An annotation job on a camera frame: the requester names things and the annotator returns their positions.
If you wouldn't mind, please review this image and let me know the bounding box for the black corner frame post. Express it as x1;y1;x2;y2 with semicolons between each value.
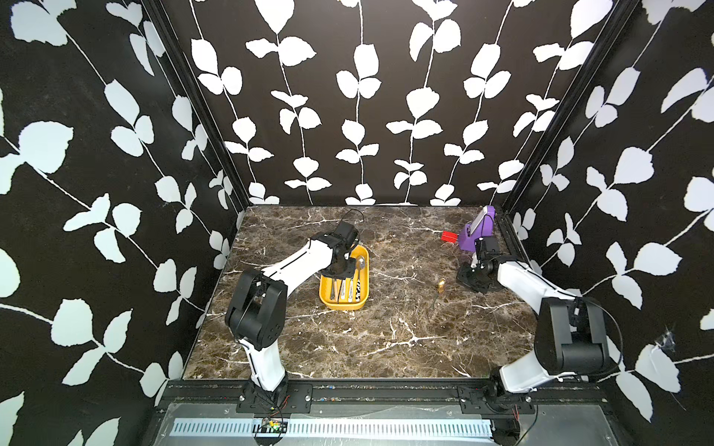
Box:
141;0;250;212
501;0;640;213

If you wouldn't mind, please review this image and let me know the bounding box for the black spoon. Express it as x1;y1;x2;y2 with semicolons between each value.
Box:
354;256;366;280

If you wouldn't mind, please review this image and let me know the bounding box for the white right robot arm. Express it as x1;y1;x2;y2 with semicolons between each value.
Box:
457;236;611;394

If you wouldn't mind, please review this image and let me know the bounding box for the small red box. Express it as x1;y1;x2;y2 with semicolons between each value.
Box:
441;232;459;243

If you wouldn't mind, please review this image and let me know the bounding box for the black corner frame post left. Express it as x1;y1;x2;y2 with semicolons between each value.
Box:
141;0;250;212

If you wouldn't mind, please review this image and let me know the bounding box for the black corner frame post right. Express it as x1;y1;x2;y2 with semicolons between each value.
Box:
501;0;640;213

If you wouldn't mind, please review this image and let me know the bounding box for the black front rail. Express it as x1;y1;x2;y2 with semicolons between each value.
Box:
158;378;608;418

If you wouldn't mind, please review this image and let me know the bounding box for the purple plastic stand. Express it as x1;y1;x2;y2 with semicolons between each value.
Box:
457;206;496;253

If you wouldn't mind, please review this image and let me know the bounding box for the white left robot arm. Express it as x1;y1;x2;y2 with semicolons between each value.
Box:
225;221;359;393

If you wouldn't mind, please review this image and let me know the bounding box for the small circuit board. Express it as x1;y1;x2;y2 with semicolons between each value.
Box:
253;418;288;438

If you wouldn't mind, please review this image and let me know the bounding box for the yellow storage box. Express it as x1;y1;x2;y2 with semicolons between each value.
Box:
319;245;370;311

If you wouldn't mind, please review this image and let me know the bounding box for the white ribbed strip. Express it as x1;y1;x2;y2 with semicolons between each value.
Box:
169;418;494;442

